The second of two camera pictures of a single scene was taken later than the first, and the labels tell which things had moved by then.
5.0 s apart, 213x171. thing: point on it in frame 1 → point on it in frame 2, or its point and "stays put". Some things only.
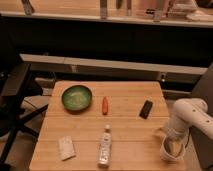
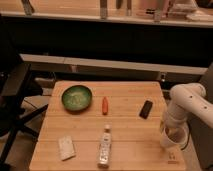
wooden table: (102, 125) stays put
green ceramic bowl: (76, 98) stays put
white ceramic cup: (173, 146) → (174, 135)
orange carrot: (105, 106) stays put
